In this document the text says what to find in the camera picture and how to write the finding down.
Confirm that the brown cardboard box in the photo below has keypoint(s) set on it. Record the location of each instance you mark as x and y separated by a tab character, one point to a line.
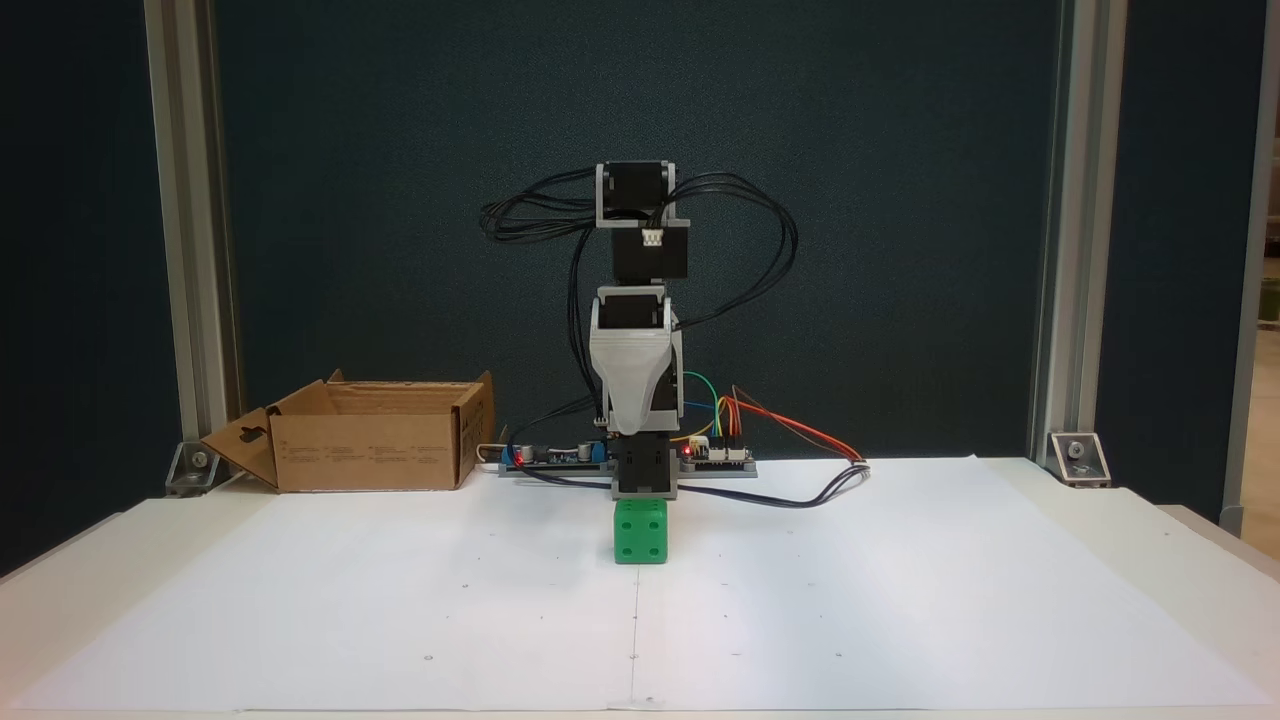
370	450

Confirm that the green dice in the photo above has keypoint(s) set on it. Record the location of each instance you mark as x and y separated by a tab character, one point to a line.
640	535

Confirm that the aluminium frame post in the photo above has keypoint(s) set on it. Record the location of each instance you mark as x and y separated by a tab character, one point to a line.
185	200
1075	200

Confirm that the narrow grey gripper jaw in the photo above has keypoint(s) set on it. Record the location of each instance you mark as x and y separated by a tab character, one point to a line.
675	395

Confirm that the blue circuit board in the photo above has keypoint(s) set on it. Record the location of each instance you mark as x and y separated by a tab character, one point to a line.
560	457

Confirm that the metal corner bracket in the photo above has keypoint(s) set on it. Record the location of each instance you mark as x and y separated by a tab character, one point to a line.
1078	458
195	468

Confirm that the broad pale grey gripper jaw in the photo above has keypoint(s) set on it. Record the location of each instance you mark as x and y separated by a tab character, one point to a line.
630	385

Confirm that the pale grey frame upright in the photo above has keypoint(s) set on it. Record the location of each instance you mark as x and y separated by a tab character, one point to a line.
1250	250

